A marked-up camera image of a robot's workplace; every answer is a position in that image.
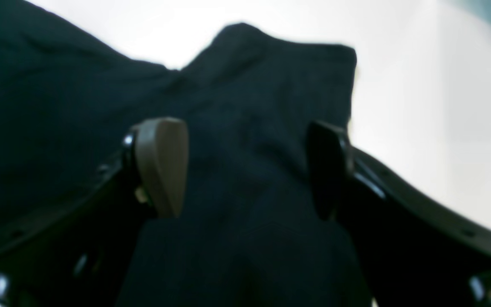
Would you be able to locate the black t-shirt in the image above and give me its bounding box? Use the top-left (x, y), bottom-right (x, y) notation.
top-left (0, 0), bottom-right (371, 307)

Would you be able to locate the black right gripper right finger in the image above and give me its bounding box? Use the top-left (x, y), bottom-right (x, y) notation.
top-left (306, 121), bottom-right (491, 307)

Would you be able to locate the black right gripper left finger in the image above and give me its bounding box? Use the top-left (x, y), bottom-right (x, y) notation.
top-left (0, 117), bottom-right (189, 307)

